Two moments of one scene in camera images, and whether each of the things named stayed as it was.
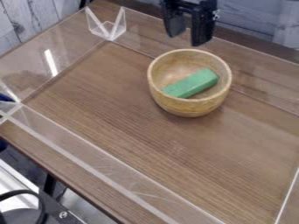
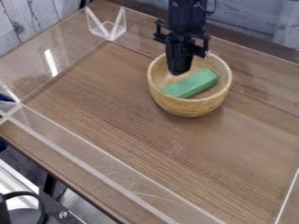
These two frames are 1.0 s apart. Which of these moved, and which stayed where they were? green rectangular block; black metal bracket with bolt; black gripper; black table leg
Moved: black gripper
Stayed: black table leg; black metal bracket with bolt; green rectangular block
